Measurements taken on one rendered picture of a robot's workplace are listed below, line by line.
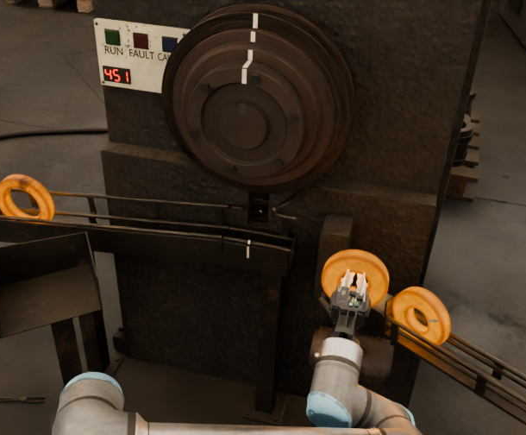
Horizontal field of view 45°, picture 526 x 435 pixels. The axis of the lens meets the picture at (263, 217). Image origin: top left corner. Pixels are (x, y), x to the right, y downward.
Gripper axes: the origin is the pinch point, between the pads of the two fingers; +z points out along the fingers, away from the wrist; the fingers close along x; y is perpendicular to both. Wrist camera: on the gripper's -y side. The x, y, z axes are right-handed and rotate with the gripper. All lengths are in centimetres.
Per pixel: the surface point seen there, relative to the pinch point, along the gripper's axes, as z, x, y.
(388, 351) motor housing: -0.6, -11.9, -32.5
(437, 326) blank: -2.9, -20.9, -10.8
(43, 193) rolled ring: 19, 95, -19
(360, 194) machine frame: 29.7, 3.2, -6.5
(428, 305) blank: 0.2, -18.0, -7.5
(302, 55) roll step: 30, 20, 35
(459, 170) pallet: 155, -40, -119
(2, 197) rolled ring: 17, 109, -23
